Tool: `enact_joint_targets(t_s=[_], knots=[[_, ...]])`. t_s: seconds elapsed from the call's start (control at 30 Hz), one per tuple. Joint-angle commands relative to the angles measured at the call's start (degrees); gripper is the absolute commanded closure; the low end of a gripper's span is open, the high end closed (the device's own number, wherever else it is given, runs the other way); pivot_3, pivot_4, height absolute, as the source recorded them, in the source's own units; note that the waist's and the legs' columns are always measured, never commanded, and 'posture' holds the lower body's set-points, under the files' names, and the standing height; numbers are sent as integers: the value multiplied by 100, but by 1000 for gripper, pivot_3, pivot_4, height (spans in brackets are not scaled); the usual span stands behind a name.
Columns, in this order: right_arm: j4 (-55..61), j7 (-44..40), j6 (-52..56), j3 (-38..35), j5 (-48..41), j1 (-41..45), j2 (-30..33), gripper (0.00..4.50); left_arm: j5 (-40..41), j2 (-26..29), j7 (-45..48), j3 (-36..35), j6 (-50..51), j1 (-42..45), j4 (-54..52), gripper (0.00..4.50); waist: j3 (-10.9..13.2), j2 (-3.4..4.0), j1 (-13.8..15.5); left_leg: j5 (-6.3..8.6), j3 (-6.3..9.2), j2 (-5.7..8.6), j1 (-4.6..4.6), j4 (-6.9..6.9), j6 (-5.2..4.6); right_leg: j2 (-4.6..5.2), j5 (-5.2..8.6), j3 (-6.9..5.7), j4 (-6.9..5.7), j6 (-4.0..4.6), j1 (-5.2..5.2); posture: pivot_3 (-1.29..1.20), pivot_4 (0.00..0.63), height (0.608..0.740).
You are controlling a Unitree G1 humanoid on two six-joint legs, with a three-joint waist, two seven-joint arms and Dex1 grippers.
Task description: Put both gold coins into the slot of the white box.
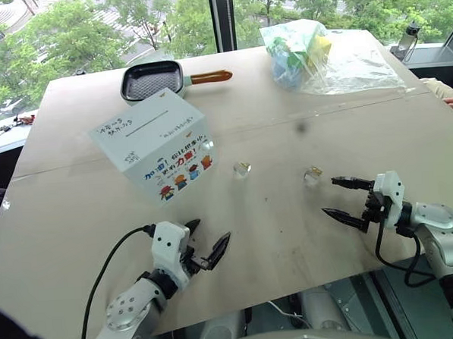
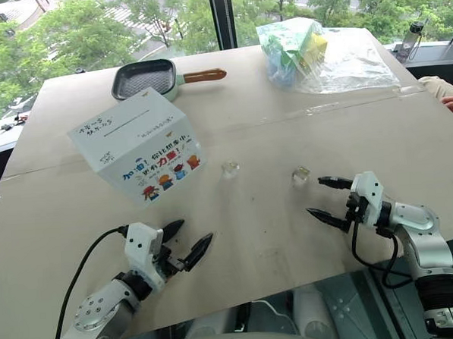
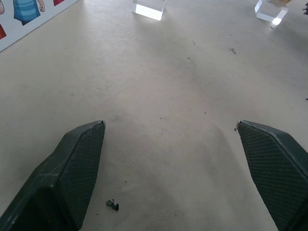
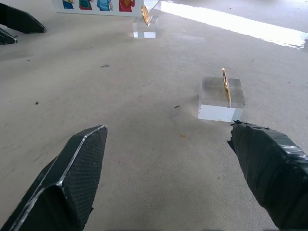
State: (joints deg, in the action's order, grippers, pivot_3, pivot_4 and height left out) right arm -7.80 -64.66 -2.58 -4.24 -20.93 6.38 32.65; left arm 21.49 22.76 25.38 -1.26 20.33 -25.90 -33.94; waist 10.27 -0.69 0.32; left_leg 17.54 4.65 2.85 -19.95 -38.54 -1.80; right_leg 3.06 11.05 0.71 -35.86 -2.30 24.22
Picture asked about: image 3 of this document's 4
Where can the small black debris scrap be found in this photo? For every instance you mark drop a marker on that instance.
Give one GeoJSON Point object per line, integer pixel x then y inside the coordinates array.
{"type": "Point", "coordinates": [112, 204]}

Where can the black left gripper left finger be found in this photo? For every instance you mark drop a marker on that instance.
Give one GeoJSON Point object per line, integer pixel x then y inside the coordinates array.
{"type": "Point", "coordinates": [62, 178]}

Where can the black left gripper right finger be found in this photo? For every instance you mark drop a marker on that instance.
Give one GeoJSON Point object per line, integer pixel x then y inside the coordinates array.
{"type": "Point", "coordinates": [274, 168]}

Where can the clear acrylic block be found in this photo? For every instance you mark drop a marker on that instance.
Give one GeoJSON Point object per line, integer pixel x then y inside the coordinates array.
{"type": "Point", "coordinates": [149, 8]}
{"type": "Point", "coordinates": [270, 12]}

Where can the white cartoon picture board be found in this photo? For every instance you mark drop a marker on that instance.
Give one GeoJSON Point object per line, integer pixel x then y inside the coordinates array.
{"type": "Point", "coordinates": [26, 19]}

